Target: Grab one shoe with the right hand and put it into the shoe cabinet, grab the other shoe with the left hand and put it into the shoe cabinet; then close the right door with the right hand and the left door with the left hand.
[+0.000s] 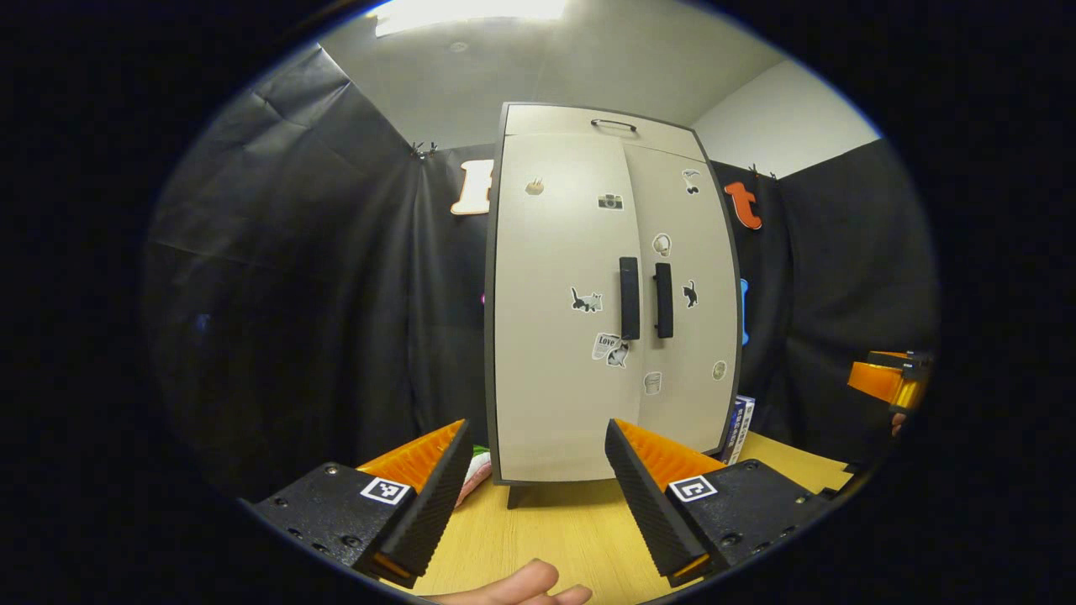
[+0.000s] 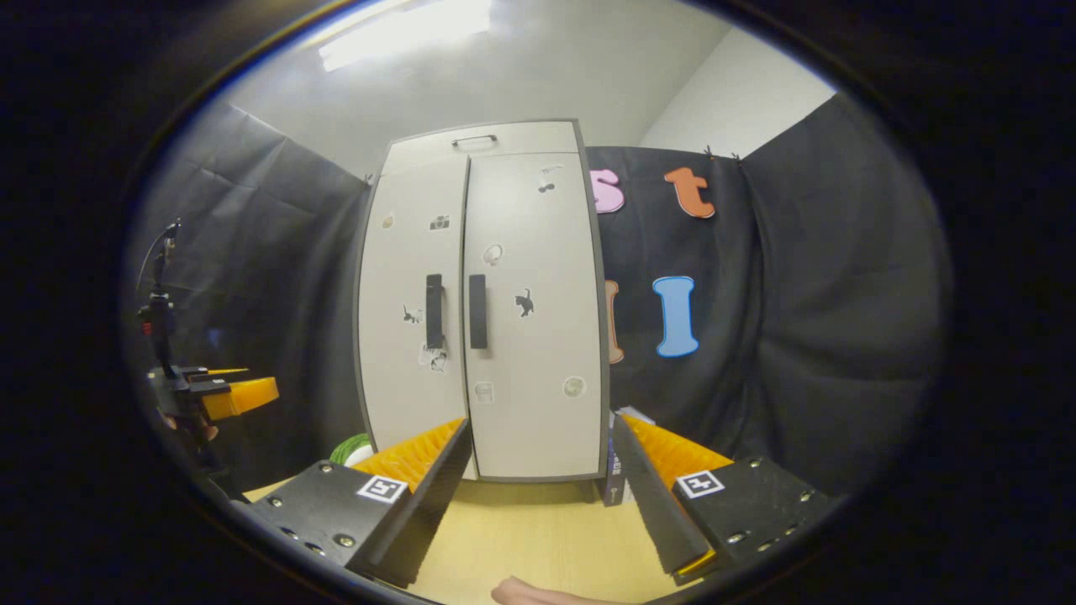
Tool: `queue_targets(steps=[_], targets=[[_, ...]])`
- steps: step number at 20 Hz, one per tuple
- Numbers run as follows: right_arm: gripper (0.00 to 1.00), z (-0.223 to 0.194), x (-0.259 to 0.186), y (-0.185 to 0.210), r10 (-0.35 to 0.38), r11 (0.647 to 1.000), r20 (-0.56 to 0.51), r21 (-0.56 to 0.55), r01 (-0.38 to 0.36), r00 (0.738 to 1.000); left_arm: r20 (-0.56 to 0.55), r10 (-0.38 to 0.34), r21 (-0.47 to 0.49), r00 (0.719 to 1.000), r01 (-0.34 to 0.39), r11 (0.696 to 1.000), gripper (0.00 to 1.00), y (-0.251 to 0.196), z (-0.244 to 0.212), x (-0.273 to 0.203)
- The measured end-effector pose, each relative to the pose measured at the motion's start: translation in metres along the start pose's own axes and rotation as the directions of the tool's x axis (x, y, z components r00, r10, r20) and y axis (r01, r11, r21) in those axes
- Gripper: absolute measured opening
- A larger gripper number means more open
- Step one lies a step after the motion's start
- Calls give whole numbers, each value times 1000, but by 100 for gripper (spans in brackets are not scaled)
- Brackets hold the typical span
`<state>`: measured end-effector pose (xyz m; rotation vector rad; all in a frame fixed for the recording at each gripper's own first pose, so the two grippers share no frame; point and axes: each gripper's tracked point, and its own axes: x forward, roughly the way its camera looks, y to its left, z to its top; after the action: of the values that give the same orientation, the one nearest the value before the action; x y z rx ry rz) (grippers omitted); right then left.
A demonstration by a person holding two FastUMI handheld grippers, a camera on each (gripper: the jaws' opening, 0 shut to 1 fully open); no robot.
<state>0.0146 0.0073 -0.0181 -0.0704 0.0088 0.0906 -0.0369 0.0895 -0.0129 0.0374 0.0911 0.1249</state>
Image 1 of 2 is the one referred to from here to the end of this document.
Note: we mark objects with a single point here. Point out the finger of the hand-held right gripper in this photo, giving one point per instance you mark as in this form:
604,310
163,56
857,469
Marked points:
891,356
874,382

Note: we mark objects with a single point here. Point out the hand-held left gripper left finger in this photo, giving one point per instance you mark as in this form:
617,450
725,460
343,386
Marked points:
433,504

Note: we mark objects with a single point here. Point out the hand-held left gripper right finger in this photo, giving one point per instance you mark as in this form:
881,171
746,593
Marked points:
647,496

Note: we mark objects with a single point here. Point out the white cabinet door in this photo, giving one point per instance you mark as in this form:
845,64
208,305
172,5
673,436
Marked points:
702,336
555,378

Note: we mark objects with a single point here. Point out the white shoe cabinet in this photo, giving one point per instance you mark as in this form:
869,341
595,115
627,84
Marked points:
490,336

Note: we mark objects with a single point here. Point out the white cabinet drawer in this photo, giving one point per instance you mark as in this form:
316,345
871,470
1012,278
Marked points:
555,122

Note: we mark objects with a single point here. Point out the pink green packet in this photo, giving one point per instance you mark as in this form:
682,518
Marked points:
475,475

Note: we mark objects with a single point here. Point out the blue white box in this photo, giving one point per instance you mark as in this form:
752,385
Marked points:
740,428

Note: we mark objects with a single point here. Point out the black backdrop cloth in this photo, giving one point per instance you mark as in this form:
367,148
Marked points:
294,294

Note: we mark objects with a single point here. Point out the ceiling light panel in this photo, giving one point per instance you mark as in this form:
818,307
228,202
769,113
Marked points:
471,15

